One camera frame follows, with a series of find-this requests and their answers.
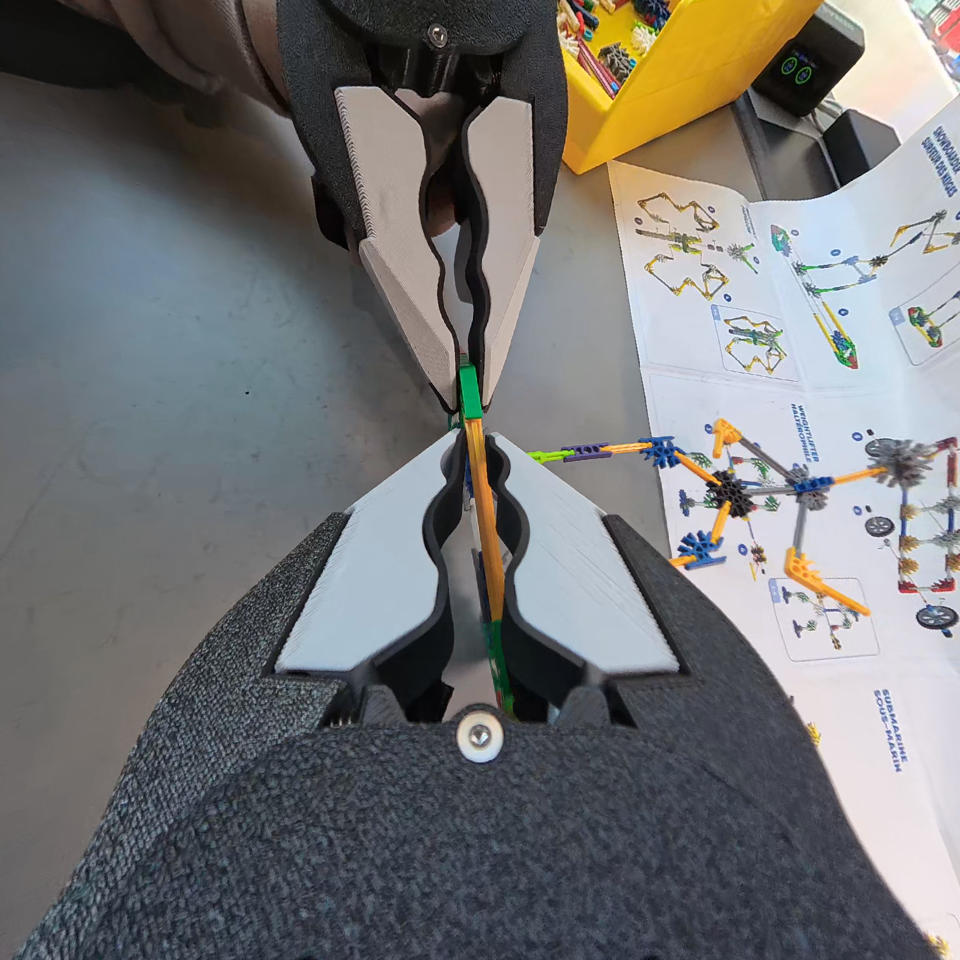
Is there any person's left forearm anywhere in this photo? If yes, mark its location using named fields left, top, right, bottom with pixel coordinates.
left=0, top=0, right=295, bottom=115

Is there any white folded instruction booklet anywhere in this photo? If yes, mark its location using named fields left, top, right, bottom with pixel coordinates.
left=608, top=90, right=960, bottom=844

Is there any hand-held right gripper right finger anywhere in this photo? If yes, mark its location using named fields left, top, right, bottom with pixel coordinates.
left=483, top=435, right=684, bottom=685

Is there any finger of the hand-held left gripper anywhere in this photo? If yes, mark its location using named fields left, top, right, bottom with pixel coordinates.
left=461, top=96, right=543, bottom=390
left=332, top=84, right=460, bottom=415

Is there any black device with green display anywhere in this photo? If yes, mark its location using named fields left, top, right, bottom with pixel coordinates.
left=750, top=5, right=867, bottom=117

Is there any small black box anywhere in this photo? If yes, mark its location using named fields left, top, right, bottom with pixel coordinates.
left=822, top=108, right=903, bottom=190

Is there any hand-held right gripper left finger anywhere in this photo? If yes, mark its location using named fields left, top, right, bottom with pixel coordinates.
left=275, top=435, right=466, bottom=685

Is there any pile of toy building pieces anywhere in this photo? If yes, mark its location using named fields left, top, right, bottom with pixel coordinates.
left=558, top=0, right=679, bottom=96

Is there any yellow plastic bin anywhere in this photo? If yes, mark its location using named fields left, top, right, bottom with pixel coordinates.
left=558, top=0, right=826, bottom=174

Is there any colourful toy rod model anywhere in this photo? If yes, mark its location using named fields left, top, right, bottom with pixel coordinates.
left=450, top=360, right=879, bottom=721

